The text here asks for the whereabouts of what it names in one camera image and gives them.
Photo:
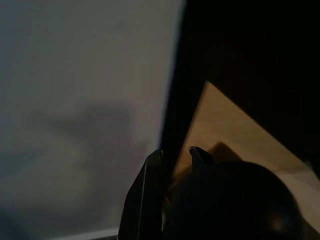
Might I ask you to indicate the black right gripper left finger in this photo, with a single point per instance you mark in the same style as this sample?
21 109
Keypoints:
145 200

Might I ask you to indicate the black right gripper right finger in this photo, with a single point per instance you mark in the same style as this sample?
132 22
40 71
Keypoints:
201 160

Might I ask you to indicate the black cabinet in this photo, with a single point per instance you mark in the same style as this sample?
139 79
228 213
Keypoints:
250 50

